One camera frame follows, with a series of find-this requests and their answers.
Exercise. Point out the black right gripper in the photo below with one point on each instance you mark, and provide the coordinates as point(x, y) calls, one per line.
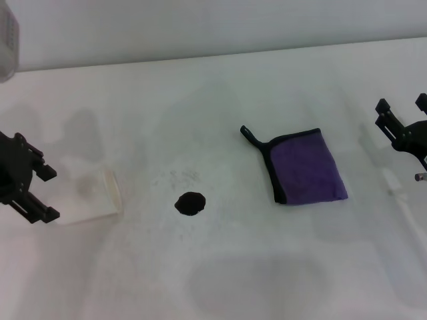
point(415, 140)

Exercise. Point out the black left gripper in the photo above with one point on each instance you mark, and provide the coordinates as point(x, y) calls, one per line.
point(11, 166)

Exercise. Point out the white paper cup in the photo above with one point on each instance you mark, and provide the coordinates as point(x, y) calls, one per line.
point(96, 196)

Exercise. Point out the purple rag with black trim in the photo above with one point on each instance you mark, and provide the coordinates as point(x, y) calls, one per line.
point(305, 170)

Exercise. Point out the black water stain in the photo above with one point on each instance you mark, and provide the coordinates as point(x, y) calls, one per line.
point(190, 203)

